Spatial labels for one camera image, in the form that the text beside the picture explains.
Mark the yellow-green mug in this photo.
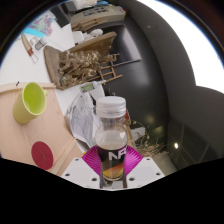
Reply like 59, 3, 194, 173
12, 81, 48, 126

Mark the long ceiling light strip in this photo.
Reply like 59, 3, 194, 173
136, 0, 224, 94

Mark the black flat boxes stack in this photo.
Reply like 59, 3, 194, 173
54, 1, 79, 28

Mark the paintbrush with red ferrule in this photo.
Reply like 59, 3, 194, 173
20, 32, 39, 64

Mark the wooden easel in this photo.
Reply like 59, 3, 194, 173
96, 63, 124, 84

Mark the light wooden drawing board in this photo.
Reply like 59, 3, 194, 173
54, 138, 86, 178
0, 82, 79, 168

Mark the small grey paint jar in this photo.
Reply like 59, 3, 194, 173
34, 35, 49, 51

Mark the beige cabinet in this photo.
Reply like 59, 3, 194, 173
69, 4, 127, 29

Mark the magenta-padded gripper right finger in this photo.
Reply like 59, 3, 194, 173
123, 144, 166, 190

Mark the dark wall screen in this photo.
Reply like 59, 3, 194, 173
99, 23, 143, 68

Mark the small green-labelled bottle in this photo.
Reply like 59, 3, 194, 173
79, 79, 107, 94

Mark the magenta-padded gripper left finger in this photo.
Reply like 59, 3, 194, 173
60, 144, 101, 190

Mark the colourful painted sheet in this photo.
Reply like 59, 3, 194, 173
23, 11, 58, 38

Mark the golden sculpture on wooden base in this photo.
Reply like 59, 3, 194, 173
43, 31, 120, 90

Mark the clear drink bottle white cap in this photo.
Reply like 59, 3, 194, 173
94, 95, 129, 183

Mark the white plaster bust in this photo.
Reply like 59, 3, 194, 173
71, 28, 104, 44

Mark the flat round red coaster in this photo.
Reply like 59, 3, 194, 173
30, 140, 55, 171

